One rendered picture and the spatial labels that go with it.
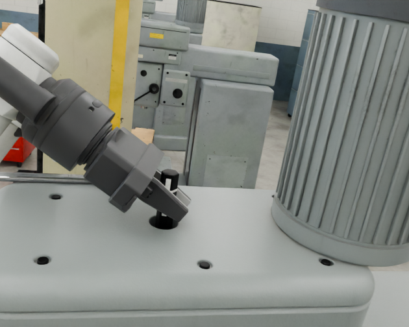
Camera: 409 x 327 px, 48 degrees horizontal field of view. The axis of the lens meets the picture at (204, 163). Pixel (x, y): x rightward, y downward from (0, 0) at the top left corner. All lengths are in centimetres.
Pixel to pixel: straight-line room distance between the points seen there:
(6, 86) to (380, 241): 45
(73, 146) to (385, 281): 56
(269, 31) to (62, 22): 814
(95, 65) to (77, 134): 175
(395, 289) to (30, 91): 63
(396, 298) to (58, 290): 53
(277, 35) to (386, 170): 970
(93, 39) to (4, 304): 185
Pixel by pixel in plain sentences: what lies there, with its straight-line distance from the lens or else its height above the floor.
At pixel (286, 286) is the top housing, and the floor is 188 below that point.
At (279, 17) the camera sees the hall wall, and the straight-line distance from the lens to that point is 1017.
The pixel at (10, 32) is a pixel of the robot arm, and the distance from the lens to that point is 57.
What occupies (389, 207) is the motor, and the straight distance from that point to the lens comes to 57.
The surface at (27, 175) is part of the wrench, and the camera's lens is 68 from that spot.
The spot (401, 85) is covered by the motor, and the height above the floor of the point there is 211.
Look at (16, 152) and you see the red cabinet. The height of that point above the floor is 19.
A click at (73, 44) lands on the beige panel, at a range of 226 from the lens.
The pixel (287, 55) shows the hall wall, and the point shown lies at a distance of 1035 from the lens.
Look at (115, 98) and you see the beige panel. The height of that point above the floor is 160.
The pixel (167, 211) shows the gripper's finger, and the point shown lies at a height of 192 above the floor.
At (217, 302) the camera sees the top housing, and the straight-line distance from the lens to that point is 51.
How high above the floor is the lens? 217
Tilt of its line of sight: 21 degrees down
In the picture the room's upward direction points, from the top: 9 degrees clockwise
